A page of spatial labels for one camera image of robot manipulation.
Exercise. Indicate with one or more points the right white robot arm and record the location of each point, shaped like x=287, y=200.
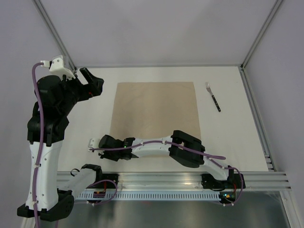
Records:
x=180, y=146

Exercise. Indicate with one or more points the beige cloth napkin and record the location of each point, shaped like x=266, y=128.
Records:
x=154, y=110

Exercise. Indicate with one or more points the white slotted cable duct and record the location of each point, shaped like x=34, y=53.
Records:
x=152, y=195

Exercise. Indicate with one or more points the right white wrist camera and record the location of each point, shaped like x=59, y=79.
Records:
x=93, y=143

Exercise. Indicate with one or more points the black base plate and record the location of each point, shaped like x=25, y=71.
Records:
x=233, y=181
x=110, y=176

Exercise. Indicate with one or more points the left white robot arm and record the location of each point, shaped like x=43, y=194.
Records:
x=46, y=201

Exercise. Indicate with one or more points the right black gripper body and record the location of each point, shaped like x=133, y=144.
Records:
x=114, y=156

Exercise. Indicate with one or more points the left aluminium frame post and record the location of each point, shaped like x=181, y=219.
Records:
x=54, y=33

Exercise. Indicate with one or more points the aluminium frame post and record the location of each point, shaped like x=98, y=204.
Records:
x=54, y=33
x=265, y=26

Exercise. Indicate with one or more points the black handled steel fork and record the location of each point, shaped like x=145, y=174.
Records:
x=213, y=97

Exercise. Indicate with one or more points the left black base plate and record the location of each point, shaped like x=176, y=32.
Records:
x=110, y=176

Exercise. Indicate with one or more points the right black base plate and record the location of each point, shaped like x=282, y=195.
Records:
x=233, y=181

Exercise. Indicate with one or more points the right aluminium frame post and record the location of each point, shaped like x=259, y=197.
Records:
x=265, y=26

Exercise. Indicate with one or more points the aluminium front rail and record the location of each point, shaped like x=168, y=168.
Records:
x=254, y=181

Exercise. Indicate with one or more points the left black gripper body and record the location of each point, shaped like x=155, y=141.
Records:
x=75, y=92

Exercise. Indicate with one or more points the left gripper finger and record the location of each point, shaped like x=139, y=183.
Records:
x=96, y=86
x=89, y=77

